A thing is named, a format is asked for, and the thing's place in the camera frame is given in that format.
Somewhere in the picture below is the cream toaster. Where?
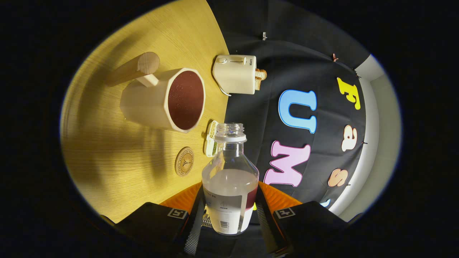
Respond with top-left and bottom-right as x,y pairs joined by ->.
212,54 -> 258,95

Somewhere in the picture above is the clear juice bottle white label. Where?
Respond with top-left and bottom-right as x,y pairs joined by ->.
202,123 -> 260,236

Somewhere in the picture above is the wooden table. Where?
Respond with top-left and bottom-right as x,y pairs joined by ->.
60,0 -> 230,223

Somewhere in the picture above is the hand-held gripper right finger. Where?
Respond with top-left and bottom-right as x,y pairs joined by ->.
255,181 -> 349,257

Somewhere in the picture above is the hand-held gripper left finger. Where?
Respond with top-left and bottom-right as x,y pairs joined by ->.
102,181 -> 207,257

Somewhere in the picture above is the cream cup with wooden handle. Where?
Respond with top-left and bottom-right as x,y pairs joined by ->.
106,52 -> 205,134

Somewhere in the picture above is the round wooden coaster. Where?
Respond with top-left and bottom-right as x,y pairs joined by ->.
175,147 -> 195,177

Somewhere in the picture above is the small white dish with seeds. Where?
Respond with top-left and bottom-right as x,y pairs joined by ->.
203,120 -> 219,157

